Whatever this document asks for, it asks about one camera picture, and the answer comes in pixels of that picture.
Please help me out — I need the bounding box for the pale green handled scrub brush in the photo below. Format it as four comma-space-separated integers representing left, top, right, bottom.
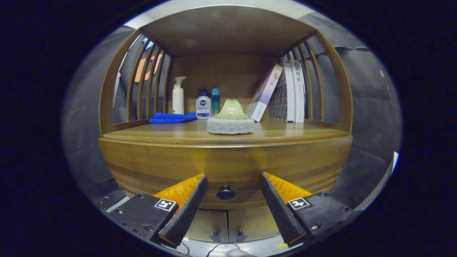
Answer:
206, 99, 255, 135

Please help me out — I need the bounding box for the wooden countertop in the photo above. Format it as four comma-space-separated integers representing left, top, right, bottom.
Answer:
103, 119, 350, 145

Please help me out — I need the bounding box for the black floor cable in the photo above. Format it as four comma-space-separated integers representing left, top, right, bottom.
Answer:
180, 241, 240, 257

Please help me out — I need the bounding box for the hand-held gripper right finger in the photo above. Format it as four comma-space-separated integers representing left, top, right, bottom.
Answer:
260, 172, 359, 248

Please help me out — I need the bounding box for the wooden drawer with black knob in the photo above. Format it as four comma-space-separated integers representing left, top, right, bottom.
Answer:
99, 137, 353, 210

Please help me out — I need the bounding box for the blue folded cloth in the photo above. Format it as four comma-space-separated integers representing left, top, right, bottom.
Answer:
149, 112, 197, 124

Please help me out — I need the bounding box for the brown wooden cabinet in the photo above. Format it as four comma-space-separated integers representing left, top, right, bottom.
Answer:
98, 4, 354, 243

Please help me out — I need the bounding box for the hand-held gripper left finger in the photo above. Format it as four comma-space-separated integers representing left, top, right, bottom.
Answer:
105, 173, 208, 248

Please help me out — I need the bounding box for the white book with patterned cover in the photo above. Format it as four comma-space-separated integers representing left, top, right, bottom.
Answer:
268, 62, 296, 122

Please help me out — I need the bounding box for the teal slim bottle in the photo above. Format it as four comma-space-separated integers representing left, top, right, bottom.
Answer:
211, 87, 221, 116

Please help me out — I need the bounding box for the white book with black characters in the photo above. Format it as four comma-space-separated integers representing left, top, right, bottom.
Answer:
289, 59, 306, 123

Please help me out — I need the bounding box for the white pump bottle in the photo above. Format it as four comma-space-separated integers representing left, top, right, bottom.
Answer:
172, 76, 187, 115

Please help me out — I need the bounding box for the white bottle with blue cap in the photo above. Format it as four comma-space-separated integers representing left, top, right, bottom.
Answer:
196, 89, 212, 120

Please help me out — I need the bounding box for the purple leaning book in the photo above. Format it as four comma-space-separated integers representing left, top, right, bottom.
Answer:
245, 64, 283, 122

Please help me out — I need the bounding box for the wooden cabinet door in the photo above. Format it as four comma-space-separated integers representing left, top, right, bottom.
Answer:
227, 207, 281, 242
186, 209, 229, 242

